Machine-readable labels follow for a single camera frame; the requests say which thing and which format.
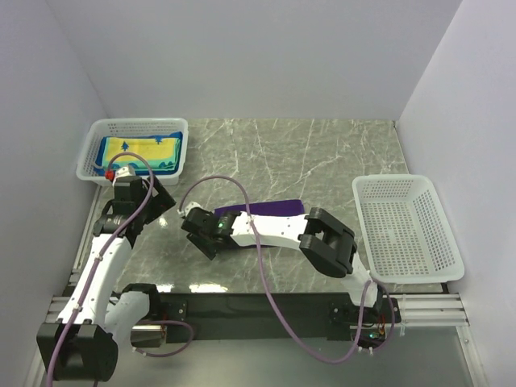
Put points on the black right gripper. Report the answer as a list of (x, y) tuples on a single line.
[(201, 243)]

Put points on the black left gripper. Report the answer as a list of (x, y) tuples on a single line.
[(160, 202)]

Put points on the yellow teal patterned towel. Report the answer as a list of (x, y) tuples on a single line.
[(139, 153)]

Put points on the blue towel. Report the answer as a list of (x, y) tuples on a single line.
[(101, 169)]

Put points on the purple towel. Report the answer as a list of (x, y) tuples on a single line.
[(281, 208)]

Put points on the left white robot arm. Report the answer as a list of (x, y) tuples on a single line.
[(83, 343)]

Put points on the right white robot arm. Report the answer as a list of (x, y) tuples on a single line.
[(325, 242)]

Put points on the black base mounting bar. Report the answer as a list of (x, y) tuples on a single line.
[(216, 316)]

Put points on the left white plastic basket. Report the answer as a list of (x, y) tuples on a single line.
[(114, 143)]

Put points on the white plastic basket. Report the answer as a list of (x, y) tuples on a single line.
[(406, 234), (114, 143)]

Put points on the right white plastic basket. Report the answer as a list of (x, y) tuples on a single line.
[(406, 234)]

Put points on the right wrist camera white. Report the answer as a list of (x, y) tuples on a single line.
[(186, 209)]

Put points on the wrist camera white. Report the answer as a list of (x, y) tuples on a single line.
[(113, 175), (186, 209)]

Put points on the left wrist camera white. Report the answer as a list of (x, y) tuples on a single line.
[(113, 175)]

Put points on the aluminium rail frame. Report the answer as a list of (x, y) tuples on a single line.
[(431, 310)]

